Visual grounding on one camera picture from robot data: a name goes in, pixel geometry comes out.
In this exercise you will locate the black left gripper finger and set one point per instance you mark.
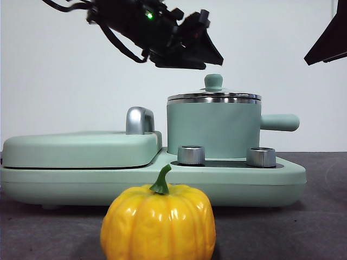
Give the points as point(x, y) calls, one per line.
point(179, 63)
point(204, 47)

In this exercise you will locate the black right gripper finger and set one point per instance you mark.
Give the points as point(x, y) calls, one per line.
point(330, 40)

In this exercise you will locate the glass lid with green knob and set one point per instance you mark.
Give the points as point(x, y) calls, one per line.
point(213, 81)

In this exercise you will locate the yellow pumpkin with green stem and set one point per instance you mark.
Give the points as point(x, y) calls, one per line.
point(157, 222)

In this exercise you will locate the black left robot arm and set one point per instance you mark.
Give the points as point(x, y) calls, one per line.
point(130, 24)

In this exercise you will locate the silver control knob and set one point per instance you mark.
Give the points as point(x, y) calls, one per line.
point(260, 157)
point(191, 155)

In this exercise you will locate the green griddle cover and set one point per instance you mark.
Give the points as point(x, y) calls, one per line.
point(81, 151)

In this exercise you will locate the green breakfast machine base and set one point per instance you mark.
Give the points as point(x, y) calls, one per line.
point(81, 187)

